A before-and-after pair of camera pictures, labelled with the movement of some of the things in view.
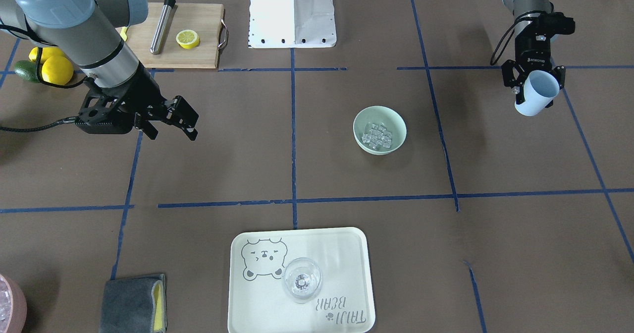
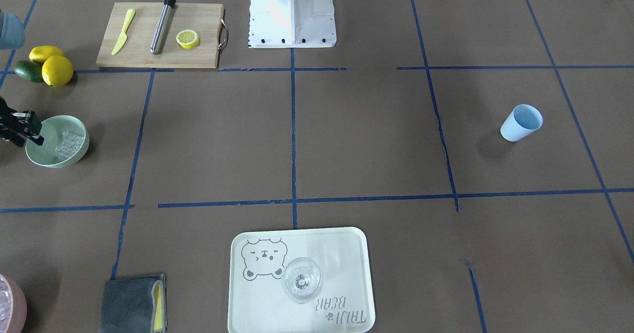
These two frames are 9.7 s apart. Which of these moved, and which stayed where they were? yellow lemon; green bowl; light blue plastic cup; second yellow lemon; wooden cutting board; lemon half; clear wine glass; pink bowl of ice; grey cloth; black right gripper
Moved: light blue plastic cup; black right gripper; green bowl
Stayed: grey cloth; wooden cutting board; yellow lemon; lemon half; pink bowl of ice; clear wine glass; second yellow lemon
